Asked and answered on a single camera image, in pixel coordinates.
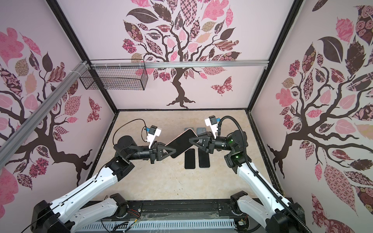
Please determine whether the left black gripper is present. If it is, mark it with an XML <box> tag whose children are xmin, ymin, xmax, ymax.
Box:
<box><xmin>127</xmin><ymin>141</ymin><xmax>177</xmax><ymax>164</ymax></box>

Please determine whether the right black corrugated cable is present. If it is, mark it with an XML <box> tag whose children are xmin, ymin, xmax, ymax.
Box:
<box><xmin>217</xmin><ymin>116</ymin><xmax>312</xmax><ymax>233</ymax></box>

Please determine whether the pink phone case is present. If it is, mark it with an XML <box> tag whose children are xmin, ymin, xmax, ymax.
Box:
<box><xmin>165</xmin><ymin>129</ymin><xmax>199</xmax><ymax>159</ymax></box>

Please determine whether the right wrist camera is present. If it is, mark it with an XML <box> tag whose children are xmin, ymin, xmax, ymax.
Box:
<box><xmin>205</xmin><ymin>116</ymin><xmax>220</xmax><ymax>138</ymax></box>

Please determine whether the light blue phone case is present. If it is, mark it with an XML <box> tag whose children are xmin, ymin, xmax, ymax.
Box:
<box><xmin>197</xmin><ymin>127</ymin><xmax>207</xmax><ymax>136</ymax></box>

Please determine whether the black wire basket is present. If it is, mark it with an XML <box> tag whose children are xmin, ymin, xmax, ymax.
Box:
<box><xmin>80</xmin><ymin>58</ymin><xmax>148</xmax><ymax>91</ymax></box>

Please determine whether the left aluminium rail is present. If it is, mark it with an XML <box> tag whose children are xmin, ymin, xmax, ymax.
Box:
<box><xmin>1</xmin><ymin>61</ymin><xmax>88</xmax><ymax>168</ymax></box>

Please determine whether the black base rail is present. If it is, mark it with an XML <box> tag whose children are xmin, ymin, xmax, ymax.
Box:
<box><xmin>54</xmin><ymin>197</ymin><xmax>307</xmax><ymax>233</ymax></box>

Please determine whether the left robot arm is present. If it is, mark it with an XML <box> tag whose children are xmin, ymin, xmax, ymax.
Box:
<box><xmin>28</xmin><ymin>136</ymin><xmax>176</xmax><ymax>233</ymax></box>

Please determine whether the aluminium rail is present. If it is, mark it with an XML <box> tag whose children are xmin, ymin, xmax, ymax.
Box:
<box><xmin>90</xmin><ymin>60</ymin><xmax>269</xmax><ymax>69</ymax></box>
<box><xmin>1</xmin><ymin>61</ymin><xmax>88</xmax><ymax>168</ymax></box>

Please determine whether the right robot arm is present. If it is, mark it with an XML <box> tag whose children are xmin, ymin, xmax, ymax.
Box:
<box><xmin>189</xmin><ymin>130</ymin><xmax>309</xmax><ymax>233</ymax></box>

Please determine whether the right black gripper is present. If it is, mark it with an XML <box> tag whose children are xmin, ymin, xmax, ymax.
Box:
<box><xmin>190</xmin><ymin>132</ymin><xmax>234</xmax><ymax>157</ymax></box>

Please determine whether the back aluminium rail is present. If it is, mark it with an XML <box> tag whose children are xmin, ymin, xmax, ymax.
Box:
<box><xmin>90</xmin><ymin>60</ymin><xmax>269</xmax><ymax>69</ymax></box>

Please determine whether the white slotted cable duct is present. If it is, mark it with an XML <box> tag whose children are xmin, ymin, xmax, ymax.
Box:
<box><xmin>78</xmin><ymin>219</ymin><xmax>236</xmax><ymax>233</ymax></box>

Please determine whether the phone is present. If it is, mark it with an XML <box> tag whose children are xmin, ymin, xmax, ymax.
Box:
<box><xmin>166</xmin><ymin>130</ymin><xmax>198</xmax><ymax>159</ymax></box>
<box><xmin>184</xmin><ymin>149</ymin><xmax>195</xmax><ymax>170</ymax></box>

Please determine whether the black smartphone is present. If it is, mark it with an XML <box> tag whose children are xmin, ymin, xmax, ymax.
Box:
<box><xmin>198</xmin><ymin>149</ymin><xmax>210</xmax><ymax>168</ymax></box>

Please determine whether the left thin black cable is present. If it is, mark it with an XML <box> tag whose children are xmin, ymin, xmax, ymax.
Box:
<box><xmin>112</xmin><ymin>118</ymin><xmax>149</xmax><ymax>146</ymax></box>

